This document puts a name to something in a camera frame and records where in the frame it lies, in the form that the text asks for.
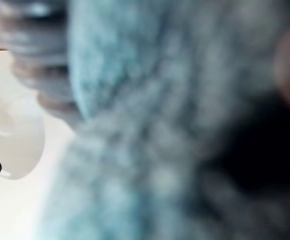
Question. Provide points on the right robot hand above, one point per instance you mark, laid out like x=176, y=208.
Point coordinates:
x=32, y=42

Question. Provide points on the blue fluffy cushion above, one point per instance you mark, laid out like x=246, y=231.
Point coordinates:
x=145, y=105

